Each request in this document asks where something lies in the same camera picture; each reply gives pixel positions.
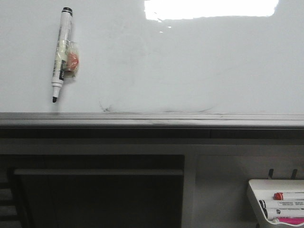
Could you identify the pink eraser block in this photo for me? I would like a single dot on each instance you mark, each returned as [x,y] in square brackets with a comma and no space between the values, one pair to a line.
[292,221]

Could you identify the white marker holder tray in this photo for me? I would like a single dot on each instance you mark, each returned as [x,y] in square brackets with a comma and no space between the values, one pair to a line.
[264,190]

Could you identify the black capped marker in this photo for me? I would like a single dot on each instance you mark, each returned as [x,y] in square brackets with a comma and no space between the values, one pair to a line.
[281,204]
[283,213]

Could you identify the black capped marker upper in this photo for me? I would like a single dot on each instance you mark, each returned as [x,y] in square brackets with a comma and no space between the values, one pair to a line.
[281,204]

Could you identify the white black whiteboard marker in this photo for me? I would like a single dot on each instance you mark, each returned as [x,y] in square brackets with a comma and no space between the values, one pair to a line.
[60,61]

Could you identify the black wall hook right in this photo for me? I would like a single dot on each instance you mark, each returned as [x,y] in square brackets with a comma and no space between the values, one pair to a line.
[294,174]

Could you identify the black wall hook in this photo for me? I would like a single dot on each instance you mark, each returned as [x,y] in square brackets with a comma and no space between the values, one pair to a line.
[270,174]
[294,174]

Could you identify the grey whiteboard tray ledge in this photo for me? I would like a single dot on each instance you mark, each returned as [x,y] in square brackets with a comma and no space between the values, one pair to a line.
[164,120]

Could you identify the white whiteboard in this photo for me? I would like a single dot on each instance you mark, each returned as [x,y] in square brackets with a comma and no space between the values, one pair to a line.
[156,56]

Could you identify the black capped marker lower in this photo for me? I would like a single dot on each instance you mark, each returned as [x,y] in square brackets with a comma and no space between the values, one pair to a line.
[283,213]

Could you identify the red capped marker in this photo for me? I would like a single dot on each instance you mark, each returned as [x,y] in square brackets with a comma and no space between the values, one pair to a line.
[288,196]

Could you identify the black wall hook left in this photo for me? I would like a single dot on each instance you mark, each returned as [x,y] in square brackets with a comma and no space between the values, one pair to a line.
[270,174]

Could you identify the red magnet in clear tape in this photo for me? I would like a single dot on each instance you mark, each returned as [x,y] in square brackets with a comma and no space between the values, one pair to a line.
[72,64]

